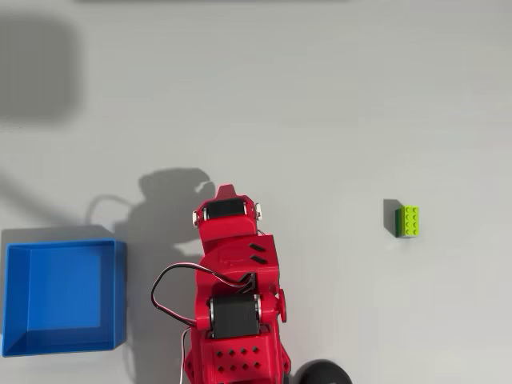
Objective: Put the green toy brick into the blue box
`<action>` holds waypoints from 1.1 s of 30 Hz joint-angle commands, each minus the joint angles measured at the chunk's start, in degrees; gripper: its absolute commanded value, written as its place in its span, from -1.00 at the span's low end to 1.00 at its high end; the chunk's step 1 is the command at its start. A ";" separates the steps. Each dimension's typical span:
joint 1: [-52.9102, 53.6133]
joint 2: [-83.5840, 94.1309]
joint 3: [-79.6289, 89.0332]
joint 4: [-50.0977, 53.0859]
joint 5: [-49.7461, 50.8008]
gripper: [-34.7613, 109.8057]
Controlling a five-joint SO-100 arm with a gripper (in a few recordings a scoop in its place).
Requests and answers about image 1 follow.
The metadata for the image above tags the green lego brick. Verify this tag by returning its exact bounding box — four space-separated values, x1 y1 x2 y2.
394 205 421 238

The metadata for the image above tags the blue plastic bin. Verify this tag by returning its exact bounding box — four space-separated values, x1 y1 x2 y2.
1 238 128 358

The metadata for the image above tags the black red white servo cable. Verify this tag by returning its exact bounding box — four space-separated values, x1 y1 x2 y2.
150 263 258 330

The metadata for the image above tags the white cable along arm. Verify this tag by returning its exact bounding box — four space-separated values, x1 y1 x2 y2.
178 326 194 384

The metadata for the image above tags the black camera stand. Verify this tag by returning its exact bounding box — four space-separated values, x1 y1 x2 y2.
294 358 354 384

